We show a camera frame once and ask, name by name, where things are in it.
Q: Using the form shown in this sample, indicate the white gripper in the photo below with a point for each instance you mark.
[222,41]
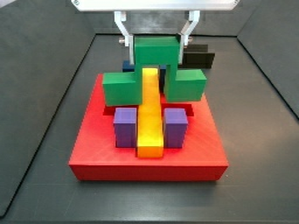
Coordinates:
[120,6]

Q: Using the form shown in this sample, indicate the green bridge-shaped block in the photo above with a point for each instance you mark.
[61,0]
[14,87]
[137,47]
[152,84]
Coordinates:
[184,83]

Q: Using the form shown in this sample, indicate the black angled fixture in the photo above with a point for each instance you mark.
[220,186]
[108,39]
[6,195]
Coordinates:
[197,57]

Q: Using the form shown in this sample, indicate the red base board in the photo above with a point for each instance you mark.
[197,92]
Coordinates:
[98,160]

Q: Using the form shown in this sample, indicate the right dark blue block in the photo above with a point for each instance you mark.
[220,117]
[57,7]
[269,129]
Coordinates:
[162,75]

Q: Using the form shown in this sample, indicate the dark blue block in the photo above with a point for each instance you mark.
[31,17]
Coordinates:
[162,75]
[128,66]

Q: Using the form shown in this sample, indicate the left dark blue block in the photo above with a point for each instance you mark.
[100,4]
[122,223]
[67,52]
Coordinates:
[128,66]

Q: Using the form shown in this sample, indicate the left purple block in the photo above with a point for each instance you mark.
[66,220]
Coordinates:
[125,124]

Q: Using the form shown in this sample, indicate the purple block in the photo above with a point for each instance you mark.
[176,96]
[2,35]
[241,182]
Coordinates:
[176,124]
[125,124]

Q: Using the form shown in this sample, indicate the right purple block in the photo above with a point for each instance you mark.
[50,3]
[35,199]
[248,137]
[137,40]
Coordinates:
[176,124]

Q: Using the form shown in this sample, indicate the yellow long bar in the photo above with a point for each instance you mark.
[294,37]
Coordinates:
[150,143]

